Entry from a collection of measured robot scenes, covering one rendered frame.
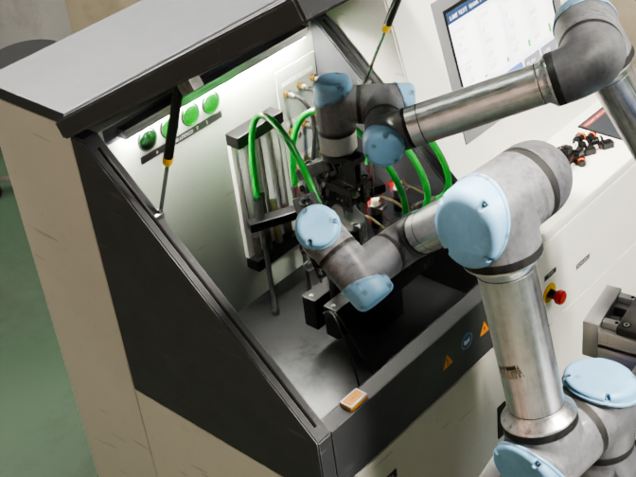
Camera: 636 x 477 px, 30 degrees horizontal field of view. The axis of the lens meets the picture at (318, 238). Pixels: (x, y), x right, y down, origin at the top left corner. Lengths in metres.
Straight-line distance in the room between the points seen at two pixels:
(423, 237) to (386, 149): 0.23
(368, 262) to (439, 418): 0.74
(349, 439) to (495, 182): 0.88
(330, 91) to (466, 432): 0.92
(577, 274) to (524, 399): 1.20
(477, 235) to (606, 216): 1.39
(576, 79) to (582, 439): 0.62
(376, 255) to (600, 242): 1.12
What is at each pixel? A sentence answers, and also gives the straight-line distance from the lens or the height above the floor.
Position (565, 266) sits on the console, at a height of 0.83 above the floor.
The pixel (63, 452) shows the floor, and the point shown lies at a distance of 3.82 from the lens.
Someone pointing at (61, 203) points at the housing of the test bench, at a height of 1.26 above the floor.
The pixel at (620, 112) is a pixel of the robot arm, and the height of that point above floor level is 1.43.
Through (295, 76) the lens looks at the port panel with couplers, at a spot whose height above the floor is 1.33.
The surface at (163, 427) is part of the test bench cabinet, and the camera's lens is 2.73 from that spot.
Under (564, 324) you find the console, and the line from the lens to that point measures 2.98.
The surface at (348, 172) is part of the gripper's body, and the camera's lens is 2.32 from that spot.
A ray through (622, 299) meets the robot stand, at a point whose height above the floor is 0.99.
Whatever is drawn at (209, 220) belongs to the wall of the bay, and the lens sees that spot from 2.64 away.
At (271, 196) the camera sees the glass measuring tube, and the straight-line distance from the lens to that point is 2.72.
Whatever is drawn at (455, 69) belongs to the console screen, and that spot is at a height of 1.28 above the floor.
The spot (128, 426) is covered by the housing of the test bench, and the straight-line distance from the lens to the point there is 2.88.
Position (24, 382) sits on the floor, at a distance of 4.13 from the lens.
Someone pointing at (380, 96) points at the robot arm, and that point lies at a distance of 2.23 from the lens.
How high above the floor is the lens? 2.54
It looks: 34 degrees down
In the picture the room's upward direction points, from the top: 7 degrees counter-clockwise
